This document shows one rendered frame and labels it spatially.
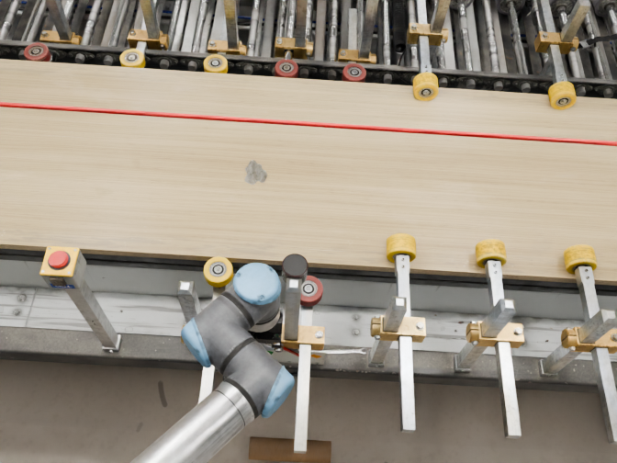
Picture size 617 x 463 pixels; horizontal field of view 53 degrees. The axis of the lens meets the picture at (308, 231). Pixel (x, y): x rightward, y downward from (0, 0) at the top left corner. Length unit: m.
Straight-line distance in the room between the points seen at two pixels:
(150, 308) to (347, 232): 0.67
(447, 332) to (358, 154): 0.62
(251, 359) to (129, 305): 0.93
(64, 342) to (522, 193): 1.42
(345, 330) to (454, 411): 0.79
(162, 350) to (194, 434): 0.79
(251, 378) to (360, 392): 1.44
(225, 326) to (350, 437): 1.39
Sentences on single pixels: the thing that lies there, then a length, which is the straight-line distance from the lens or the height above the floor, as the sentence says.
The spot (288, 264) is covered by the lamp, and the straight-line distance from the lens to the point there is 1.43.
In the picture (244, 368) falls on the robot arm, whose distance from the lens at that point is 1.17.
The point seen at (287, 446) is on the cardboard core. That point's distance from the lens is 2.41.
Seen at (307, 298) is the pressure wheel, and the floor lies 0.91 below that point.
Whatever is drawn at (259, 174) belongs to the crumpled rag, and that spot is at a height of 0.91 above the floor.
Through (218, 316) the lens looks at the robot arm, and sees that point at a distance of 1.20.
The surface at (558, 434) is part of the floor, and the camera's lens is 2.73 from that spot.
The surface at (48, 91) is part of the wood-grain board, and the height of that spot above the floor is 0.90.
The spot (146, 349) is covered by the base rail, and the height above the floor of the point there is 0.70.
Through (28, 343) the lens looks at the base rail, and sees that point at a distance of 1.99.
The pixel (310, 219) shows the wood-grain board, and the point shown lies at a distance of 1.81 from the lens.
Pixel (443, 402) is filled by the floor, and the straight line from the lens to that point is 2.61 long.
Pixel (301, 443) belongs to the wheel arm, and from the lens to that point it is 1.62.
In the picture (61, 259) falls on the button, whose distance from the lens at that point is 1.44.
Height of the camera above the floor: 2.44
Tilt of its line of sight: 60 degrees down
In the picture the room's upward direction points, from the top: 5 degrees clockwise
